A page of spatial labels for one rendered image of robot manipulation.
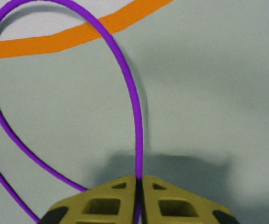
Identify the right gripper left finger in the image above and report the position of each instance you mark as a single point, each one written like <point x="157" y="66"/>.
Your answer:
<point x="114" y="201"/>

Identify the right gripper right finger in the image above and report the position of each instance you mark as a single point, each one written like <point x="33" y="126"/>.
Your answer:
<point x="183" y="206"/>

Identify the white flat disc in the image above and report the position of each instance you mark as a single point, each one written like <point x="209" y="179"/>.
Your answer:
<point x="42" y="18"/>

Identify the orange painted ring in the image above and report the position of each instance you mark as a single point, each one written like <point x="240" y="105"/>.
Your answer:
<point x="115" y="22"/>

